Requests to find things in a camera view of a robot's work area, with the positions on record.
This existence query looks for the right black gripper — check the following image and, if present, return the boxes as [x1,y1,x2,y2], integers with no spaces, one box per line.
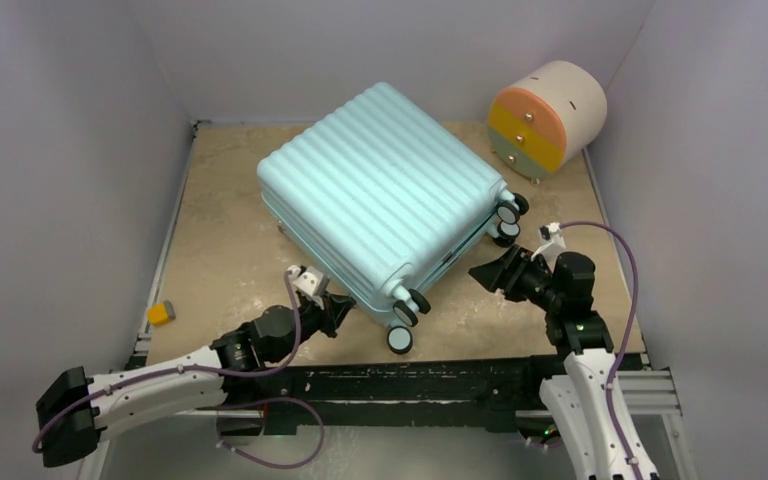
[468,244,562,311]

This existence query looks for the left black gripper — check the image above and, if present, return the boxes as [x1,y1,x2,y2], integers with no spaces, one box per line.
[269,291,356,363]

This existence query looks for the light blue suitcase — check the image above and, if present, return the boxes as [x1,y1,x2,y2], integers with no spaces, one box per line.
[257,82,529,355]

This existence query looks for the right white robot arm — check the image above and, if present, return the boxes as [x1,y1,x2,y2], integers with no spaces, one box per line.
[469,245,660,479]

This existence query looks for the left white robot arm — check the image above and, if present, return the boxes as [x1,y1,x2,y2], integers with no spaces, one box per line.
[31,293,355,468]

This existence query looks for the round pastel drawer cabinet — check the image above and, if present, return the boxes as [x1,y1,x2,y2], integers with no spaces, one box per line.
[487,60,608,183]

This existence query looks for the yellow grey small block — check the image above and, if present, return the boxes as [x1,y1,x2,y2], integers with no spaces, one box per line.
[146,300,177,326]

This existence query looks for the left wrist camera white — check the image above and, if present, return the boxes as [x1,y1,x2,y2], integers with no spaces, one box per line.
[286,265,330,309]

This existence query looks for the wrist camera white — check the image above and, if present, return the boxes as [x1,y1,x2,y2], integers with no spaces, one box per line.
[531,222,566,263]
[286,265,330,309]

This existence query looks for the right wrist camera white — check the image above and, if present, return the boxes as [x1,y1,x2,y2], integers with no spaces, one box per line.
[531,222,566,263]

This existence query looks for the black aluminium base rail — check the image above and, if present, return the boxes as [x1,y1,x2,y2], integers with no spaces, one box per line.
[193,355,680,438]

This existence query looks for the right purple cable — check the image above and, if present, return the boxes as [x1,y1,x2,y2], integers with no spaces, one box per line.
[523,220,650,480]

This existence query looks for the purple cable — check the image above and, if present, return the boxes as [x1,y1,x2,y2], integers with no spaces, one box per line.
[31,271,326,470]
[523,220,650,480]

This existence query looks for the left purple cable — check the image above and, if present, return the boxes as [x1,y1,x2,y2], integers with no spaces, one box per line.
[31,271,326,470]

